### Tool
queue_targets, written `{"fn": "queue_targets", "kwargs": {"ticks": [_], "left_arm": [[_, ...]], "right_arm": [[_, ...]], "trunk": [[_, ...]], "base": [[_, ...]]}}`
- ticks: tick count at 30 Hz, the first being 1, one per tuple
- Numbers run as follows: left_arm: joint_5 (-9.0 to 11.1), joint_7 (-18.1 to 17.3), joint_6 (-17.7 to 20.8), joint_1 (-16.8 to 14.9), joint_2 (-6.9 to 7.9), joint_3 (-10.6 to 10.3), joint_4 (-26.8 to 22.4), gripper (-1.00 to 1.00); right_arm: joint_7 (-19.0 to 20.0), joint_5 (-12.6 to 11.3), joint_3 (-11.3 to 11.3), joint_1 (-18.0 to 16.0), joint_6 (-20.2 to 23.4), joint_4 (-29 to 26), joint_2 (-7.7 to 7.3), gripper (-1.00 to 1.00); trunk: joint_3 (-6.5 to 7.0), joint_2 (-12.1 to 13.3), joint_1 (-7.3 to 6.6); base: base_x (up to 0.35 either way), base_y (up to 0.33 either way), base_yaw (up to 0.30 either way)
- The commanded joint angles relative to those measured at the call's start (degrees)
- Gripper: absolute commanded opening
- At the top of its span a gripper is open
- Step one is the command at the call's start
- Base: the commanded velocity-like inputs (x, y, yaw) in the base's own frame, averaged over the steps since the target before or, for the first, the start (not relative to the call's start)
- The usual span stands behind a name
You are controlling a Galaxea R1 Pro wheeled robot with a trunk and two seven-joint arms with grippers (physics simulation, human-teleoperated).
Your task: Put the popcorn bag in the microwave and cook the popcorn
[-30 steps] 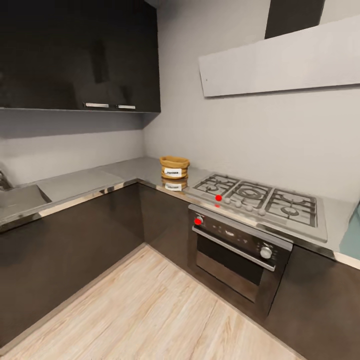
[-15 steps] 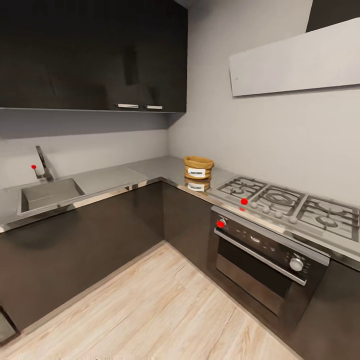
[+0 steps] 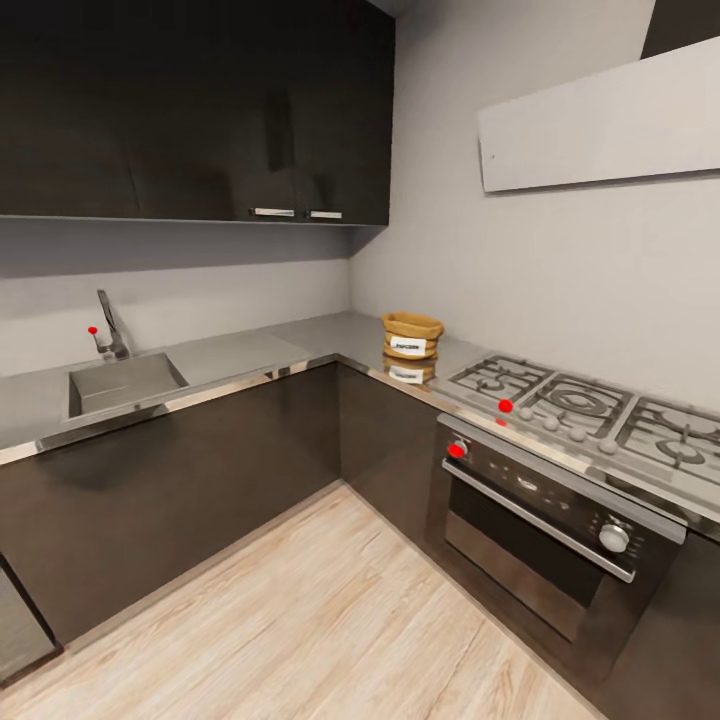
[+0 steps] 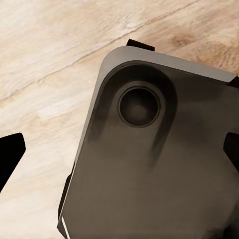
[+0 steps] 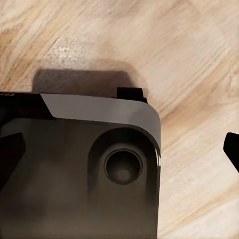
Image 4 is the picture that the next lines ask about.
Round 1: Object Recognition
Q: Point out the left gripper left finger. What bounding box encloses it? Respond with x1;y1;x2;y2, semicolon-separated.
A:
0;132;26;192

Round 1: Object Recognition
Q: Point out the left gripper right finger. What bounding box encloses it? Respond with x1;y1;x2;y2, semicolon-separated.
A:
223;132;239;172

